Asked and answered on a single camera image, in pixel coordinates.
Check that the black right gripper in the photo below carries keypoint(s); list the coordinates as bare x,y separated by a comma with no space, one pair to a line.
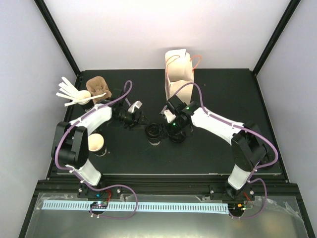
171,133

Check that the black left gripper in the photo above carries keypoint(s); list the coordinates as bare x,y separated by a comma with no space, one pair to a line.
135,121

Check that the black plastic cup lid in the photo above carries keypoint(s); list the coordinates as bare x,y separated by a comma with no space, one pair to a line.
153,130
178,138

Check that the black paper coffee cup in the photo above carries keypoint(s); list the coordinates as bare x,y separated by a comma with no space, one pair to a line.
96,144
155,141

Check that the cream bear-print paper bag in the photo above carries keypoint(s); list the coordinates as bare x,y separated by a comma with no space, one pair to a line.
179,70

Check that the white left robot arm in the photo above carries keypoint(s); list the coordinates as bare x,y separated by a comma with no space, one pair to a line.
70,149

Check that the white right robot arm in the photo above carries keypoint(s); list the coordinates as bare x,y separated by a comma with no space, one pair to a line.
249,148

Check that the stacked brown pulp cup carriers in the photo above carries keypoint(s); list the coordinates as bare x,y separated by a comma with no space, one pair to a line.
97,86

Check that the white plastic stirrers bundle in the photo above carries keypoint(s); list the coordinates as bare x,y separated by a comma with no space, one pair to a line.
68,91

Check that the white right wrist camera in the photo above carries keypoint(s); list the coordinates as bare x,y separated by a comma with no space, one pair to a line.
167,114

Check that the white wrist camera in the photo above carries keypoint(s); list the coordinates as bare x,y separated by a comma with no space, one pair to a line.
167,114
135,106

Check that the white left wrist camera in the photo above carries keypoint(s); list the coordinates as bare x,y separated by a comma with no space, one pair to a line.
135,106

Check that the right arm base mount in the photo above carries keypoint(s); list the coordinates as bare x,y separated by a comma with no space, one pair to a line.
223,191

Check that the light blue slotted cable duct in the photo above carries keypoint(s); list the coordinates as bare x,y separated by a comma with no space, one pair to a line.
168,207

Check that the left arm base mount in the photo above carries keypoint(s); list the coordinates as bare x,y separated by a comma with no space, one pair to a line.
83,191

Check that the left black frame post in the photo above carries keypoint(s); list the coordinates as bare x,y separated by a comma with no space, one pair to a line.
44,10

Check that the black frame post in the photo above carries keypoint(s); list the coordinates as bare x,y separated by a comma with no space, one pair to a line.
289,11
44,10

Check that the right black frame post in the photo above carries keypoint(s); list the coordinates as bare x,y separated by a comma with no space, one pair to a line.
289,11

